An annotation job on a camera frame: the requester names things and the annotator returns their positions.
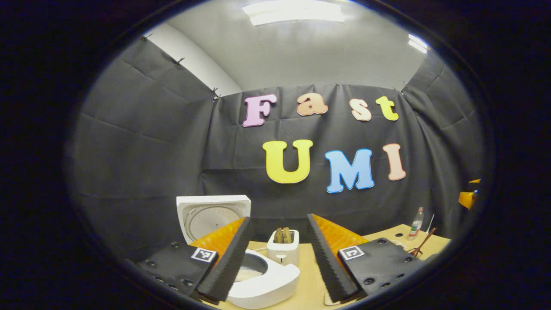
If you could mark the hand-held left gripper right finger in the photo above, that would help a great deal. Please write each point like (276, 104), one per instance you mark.
(329, 267)

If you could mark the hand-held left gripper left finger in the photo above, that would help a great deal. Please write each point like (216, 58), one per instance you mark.
(228, 269)

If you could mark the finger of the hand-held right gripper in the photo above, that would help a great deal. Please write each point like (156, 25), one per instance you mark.
(475, 181)
(465, 199)

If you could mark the white chopstick holder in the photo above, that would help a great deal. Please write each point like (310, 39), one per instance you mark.
(282, 254)

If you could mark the white rice cooker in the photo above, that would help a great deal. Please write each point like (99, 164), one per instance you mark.
(275, 284)

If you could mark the thin white stick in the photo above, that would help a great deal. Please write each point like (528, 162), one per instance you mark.
(431, 223)

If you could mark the clear plastic bottle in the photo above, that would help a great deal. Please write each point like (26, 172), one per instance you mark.
(416, 226)

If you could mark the thin brown stick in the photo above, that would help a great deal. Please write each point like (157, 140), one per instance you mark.
(424, 242)

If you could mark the black backdrop cloth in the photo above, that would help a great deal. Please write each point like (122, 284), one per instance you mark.
(150, 150)

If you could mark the small ceiling light panel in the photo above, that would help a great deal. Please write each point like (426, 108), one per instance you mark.
(418, 43)

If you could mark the black binder clip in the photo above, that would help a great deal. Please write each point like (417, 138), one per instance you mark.
(178, 61)
(215, 94)

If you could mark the large ceiling light panel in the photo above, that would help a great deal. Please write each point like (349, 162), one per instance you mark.
(295, 12)

